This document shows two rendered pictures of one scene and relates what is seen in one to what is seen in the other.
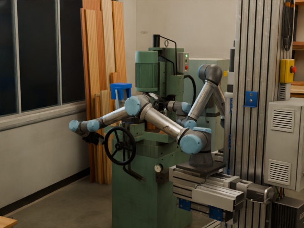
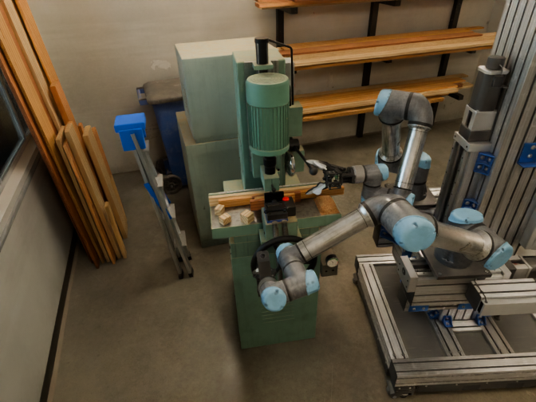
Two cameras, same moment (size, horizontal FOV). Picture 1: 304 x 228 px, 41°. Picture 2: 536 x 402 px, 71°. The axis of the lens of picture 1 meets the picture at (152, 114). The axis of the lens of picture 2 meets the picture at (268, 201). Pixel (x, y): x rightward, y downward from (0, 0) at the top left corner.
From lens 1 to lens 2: 236 cm
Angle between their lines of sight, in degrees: 45
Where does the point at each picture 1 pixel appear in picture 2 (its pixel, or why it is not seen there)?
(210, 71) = (423, 108)
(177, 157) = not seen: hidden behind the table
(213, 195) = (520, 304)
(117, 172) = (247, 282)
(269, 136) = not seen: outside the picture
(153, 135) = (313, 219)
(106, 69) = (39, 84)
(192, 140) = (508, 253)
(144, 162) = not seen: hidden behind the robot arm
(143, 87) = (278, 147)
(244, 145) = (498, 212)
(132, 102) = (423, 230)
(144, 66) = (279, 112)
